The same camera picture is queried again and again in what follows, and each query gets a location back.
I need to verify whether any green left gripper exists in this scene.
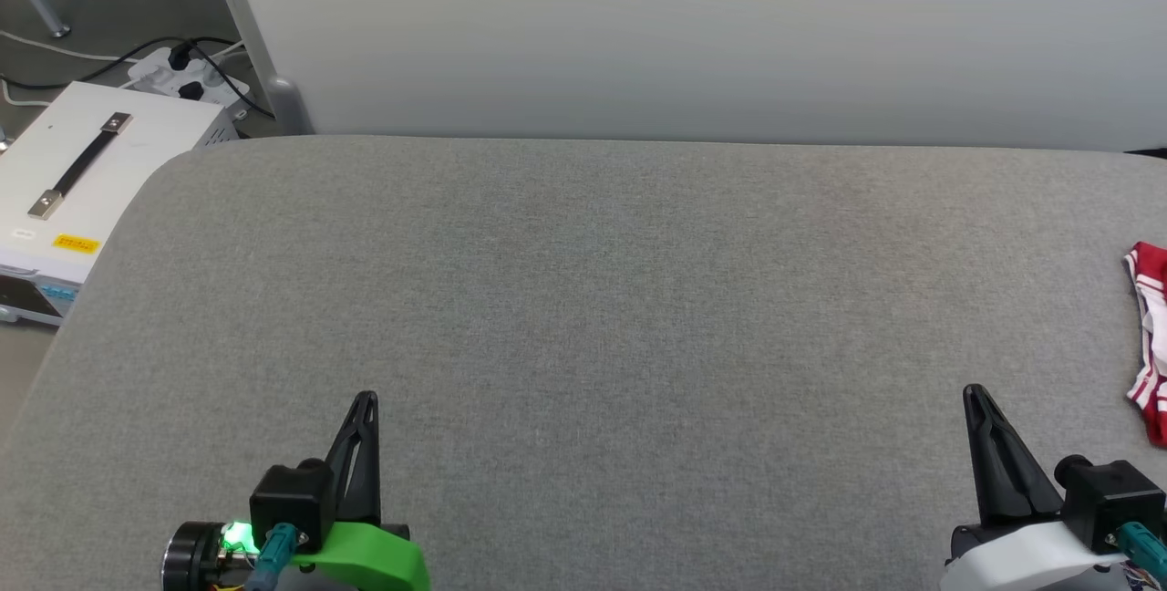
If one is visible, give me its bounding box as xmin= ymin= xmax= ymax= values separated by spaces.
xmin=162 ymin=390 xmax=431 ymax=591

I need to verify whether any white equipment case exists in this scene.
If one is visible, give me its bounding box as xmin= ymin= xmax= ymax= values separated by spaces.
xmin=0 ymin=80 xmax=240 ymax=327

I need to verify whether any black power cable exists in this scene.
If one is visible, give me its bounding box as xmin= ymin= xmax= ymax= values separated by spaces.
xmin=0 ymin=36 xmax=274 ymax=118

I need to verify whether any white floor cable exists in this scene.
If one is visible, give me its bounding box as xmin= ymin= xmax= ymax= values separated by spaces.
xmin=0 ymin=30 xmax=138 ymax=109

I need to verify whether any black case carry handle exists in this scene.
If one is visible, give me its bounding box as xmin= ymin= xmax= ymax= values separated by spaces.
xmin=27 ymin=112 xmax=133 ymax=220

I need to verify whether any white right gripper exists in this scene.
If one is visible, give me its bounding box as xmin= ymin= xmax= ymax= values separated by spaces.
xmin=944 ymin=386 xmax=1141 ymax=591

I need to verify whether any red and white shirt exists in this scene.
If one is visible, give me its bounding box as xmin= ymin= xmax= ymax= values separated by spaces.
xmin=1123 ymin=242 xmax=1167 ymax=446

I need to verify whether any white partition panel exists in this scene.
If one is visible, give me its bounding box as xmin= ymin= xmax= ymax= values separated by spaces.
xmin=208 ymin=0 xmax=1167 ymax=152

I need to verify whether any teal camera cable plug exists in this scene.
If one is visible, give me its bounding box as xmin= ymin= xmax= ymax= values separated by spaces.
xmin=253 ymin=523 xmax=302 ymax=591
xmin=1117 ymin=523 xmax=1167 ymax=587

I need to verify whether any white power strip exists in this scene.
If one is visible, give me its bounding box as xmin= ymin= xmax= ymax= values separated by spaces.
xmin=128 ymin=46 xmax=252 ymax=118

